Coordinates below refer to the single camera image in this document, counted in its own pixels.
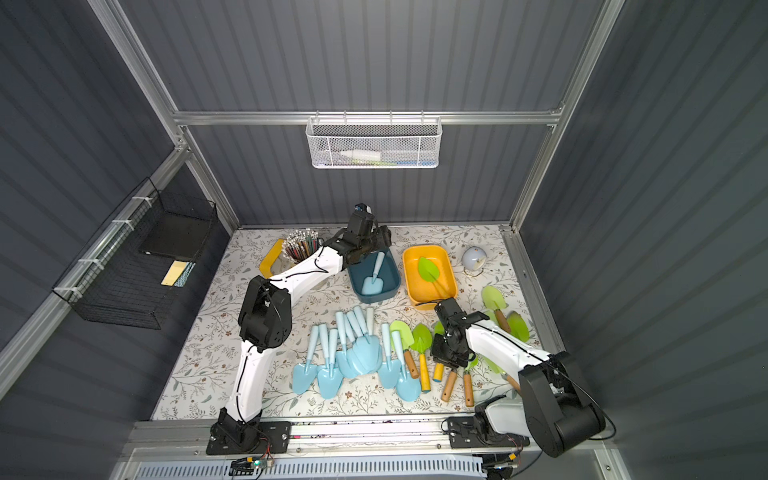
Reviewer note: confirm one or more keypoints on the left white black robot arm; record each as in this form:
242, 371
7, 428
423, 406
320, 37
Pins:
265, 321

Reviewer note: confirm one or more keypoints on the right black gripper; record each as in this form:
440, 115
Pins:
452, 348

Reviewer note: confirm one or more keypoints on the yellow sticky notes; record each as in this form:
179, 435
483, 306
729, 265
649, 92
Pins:
174, 273

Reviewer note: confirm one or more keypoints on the black wire side basket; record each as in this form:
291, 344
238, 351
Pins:
113, 282

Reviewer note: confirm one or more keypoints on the green shovel wooden handle pair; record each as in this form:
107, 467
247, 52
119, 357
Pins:
449, 384

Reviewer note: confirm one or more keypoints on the white round lamp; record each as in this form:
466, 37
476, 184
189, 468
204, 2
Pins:
474, 260

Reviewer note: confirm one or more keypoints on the blue shovel mid right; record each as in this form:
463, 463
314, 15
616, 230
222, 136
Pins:
389, 370

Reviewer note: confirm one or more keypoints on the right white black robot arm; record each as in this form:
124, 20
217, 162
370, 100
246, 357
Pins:
555, 409

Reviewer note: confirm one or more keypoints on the green shovel yellow handle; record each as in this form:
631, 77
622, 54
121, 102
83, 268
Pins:
422, 343
439, 367

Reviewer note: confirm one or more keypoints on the yellow storage box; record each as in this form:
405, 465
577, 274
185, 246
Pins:
422, 294

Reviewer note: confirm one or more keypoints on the black notebook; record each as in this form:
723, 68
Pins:
176, 236

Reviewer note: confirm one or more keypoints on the white bottle in basket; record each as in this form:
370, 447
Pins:
361, 155

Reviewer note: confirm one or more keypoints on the white wire wall basket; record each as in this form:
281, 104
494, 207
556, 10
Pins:
403, 145

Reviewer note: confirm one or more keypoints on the green shovel far right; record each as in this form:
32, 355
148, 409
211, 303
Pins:
494, 300

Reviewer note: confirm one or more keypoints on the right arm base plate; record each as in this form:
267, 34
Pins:
468, 432

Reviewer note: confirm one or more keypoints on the blue shovel cluster back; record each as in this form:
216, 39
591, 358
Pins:
367, 347

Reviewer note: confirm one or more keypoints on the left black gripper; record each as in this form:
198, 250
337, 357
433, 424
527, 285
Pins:
372, 240

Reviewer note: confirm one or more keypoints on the white perforated front panel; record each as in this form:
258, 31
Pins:
380, 467

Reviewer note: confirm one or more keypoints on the teal storage box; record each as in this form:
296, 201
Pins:
388, 273

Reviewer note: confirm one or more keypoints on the colored pencils bunch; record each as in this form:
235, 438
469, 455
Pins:
300, 244

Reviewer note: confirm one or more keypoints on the green shovel wooden handle right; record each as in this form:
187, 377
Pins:
468, 386

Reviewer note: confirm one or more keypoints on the green shovel brown handle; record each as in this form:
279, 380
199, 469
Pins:
407, 340

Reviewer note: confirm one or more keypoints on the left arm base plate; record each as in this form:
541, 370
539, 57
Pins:
230, 438

